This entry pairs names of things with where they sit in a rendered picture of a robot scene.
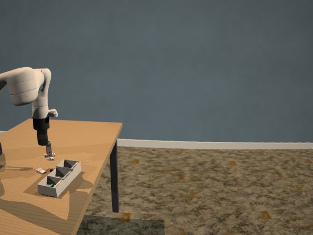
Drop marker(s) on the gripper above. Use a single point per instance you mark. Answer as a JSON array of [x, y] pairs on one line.
[[41, 124]]

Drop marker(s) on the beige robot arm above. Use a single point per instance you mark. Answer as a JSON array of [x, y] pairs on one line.
[[23, 85]]

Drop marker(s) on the grey three-compartment bin rack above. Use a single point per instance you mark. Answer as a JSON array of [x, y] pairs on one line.
[[61, 177]]

